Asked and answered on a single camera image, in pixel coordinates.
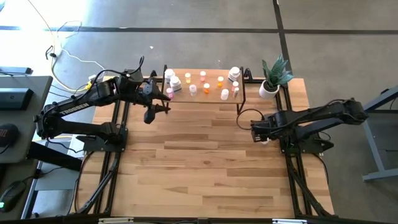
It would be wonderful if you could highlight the dark flat device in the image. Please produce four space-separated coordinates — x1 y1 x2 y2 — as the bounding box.
0 66 34 75

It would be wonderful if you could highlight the black round case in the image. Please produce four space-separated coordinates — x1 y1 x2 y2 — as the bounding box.
0 123 19 147

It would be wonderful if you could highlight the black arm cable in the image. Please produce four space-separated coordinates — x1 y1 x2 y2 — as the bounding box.
235 108 266 131
91 55 146 86

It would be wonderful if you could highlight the yellow cable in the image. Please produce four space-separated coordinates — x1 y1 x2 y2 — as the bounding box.
32 134 74 142

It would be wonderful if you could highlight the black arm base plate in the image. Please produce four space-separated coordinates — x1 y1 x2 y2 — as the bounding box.
279 129 335 155
76 127 128 152

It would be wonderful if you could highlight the black floor tape line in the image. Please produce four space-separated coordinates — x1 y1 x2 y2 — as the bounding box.
272 0 292 73
0 26 398 35

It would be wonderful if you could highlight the grey desk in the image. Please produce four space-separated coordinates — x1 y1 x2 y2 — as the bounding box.
0 75 53 164

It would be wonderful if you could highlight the black computer mouse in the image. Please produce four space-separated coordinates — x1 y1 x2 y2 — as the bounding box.
0 180 27 213

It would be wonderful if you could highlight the black desk crossbar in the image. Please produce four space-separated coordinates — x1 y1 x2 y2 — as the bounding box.
27 141 83 172

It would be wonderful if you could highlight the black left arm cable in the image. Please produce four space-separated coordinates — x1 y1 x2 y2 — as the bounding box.
91 55 146 86

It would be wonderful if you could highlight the black rectangular device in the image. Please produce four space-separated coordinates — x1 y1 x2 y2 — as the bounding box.
0 88 34 110

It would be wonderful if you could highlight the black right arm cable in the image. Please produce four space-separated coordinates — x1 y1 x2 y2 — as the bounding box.
235 108 266 131

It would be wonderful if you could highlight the cream floor cable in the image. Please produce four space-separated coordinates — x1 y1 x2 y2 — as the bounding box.
26 0 78 93

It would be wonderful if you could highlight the grey metal table frame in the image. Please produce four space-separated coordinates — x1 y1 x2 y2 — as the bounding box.
343 85 398 183

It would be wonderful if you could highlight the snake plant in white pot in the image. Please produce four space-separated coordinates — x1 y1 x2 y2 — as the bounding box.
259 55 295 100

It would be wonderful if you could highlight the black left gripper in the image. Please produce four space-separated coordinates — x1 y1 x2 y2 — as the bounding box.
136 81 171 124

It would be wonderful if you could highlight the short black cable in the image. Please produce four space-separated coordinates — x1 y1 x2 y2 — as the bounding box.
45 45 59 60

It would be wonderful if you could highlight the white floor cable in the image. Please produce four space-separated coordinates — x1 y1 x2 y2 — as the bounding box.
55 20 106 73

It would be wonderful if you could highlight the wooden shelf black metal frame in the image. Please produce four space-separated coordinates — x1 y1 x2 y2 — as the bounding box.
150 64 253 116

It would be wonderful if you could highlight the silver frame bracket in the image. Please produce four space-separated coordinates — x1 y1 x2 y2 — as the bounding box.
98 217 134 224
272 218 308 224

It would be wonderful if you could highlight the white flat box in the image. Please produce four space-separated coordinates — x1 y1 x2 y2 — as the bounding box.
67 132 85 159

